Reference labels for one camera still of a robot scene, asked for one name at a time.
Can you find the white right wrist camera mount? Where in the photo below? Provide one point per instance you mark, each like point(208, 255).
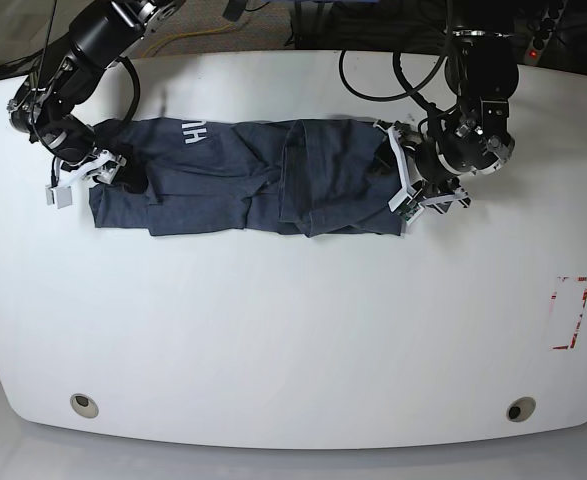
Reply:
point(83, 177)

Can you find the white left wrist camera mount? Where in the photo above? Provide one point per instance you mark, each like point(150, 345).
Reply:
point(425, 182)

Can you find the left table cable grommet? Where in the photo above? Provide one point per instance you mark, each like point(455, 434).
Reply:
point(84, 406)

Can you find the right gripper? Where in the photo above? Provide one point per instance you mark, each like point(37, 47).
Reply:
point(63, 135)

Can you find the table cable grommet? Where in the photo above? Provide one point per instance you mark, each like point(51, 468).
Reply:
point(521, 409)
point(84, 406)

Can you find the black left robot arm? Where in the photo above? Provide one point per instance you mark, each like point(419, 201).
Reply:
point(482, 73)

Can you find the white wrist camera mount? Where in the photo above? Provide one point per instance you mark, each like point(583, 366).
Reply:
point(425, 182)
point(83, 177)

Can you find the red tape rectangle marking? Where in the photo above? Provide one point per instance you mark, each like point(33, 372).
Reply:
point(568, 302)

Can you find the dark blue T-shirt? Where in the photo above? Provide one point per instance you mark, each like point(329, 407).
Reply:
point(298, 177)

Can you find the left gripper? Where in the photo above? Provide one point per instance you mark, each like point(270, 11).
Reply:
point(456, 143)

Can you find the right table cable grommet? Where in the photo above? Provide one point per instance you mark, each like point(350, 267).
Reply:
point(521, 409)

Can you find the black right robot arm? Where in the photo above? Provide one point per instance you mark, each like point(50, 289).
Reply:
point(69, 71)

